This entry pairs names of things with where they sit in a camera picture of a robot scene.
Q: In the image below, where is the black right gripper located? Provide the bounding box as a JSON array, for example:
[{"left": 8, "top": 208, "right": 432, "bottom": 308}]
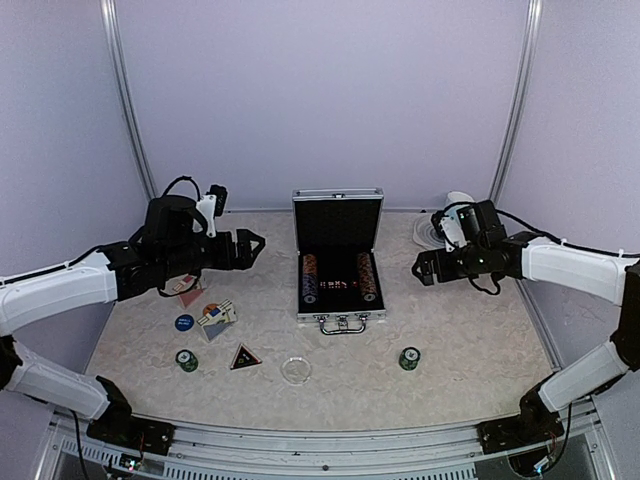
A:
[{"left": 412, "top": 242, "right": 488, "bottom": 285}]

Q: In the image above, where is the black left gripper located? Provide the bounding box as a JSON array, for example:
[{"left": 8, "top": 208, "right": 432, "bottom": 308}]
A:
[{"left": 160, "top": 227, "right": 265, "bottom": 280}]

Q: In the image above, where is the blue playing card deck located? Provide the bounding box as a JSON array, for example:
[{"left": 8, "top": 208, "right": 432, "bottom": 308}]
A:
[{"left": 196, "top": 299, "right": 237, "bottom": 342}]

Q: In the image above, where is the aluminium poker case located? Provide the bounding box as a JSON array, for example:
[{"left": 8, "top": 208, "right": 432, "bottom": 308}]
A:
[{"left": 292, "top": 187, "right": 386, "bottom": 336}]

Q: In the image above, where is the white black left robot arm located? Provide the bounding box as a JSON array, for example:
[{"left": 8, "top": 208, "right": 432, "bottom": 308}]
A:
[{"left": 1, "top": 193, "right": 266, "bottom": 455}]

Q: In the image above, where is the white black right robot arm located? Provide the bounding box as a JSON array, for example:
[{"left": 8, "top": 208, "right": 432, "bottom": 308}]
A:
[{"left": 411, "top": 198, "right": 639, "bottom": 454}]

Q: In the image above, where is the white swirl plate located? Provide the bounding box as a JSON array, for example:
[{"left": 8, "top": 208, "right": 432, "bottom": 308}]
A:
[{"left": 412, "top": 213, "right": 445, "bottom": 250}]

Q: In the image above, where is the right poker chip row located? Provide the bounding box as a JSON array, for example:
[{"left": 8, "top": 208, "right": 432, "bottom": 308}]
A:
[{"left": 357, "top": 252, "right": 378, "bottom": 302}]

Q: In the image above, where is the poker chip row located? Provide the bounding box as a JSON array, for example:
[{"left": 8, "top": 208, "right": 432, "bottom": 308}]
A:
[
  {"left": 302, "top": 254, "right": 319, "bottom": 304},
  {"left": 357, "top": 252, "right": 378, "bottom": 302}
]

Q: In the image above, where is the left poker chip row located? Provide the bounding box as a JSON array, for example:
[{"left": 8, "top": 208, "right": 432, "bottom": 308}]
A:
[{"left": 302, "top": 254, "right": 319, "bottom": 304}]

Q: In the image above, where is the orange round button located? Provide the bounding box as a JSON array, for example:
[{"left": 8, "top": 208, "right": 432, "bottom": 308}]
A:
[{"left": 202, "top": 303, "right": 218, "bottom": 315}]

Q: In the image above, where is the light blue ribbed cup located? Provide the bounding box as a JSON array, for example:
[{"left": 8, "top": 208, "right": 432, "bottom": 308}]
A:
[{"left": 445, "top": 191, "right": 474, "bottom": 206}]

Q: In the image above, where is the red playing card deck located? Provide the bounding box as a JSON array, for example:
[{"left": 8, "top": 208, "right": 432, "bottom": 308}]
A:
[{"left": 171, "top": 275, "right": 207, "bottom": 308}]

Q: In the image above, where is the red dice row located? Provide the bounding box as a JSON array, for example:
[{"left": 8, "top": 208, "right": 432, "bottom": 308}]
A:
[{"left": 319, "top": 280, "right": 349, "bottom": 290}]

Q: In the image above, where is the right green chip stack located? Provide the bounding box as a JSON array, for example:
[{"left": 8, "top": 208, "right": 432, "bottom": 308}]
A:
[{"left": 398, "top": 347, "right": 421, "bottom": 371}]

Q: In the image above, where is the green chip stack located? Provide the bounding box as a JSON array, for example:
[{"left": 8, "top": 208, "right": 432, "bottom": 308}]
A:
[
  {"left": 175, "top": 349, "right": 199, "bottom": 373},
  {"left": 398, "top": 347, "right": 421, "bottom": 371}
]

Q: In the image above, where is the blue small blind button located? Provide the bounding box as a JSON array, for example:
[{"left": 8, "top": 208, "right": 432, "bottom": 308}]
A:
[{"left": 174, "top": 314, "right": 195, "bottom": 332}]

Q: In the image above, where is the black triangular dealer button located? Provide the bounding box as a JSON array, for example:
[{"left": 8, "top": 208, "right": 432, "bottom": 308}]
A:
[{"left": 230, "top": 343, "right": 262, "bottom": 370}]

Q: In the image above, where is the left green chip stack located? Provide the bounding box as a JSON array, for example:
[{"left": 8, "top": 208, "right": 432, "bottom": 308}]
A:
[{"left": 175, "top": 349, "right": 199, "bottom": 373}]

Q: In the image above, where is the clear round plastic lid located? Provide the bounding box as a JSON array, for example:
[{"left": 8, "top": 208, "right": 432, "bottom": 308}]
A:
[{"left": 280, "top": 356, "right": 313, "bottom": 386}]

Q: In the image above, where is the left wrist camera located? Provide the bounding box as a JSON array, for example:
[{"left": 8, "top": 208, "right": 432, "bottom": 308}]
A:
[{"left": 193, "top": 185, "right": 228, "bottom": 238}]

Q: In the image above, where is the front aluminium rail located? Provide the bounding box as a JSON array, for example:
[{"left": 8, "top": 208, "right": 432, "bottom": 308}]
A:
[{"left": 49, "top": 422, "right": 601, "bottom": 480}]

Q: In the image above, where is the right aluminium frame post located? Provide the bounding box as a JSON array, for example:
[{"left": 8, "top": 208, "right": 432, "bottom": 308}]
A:
[{"left": 489, "top": 0, "right": 544, "bottom": 204}]

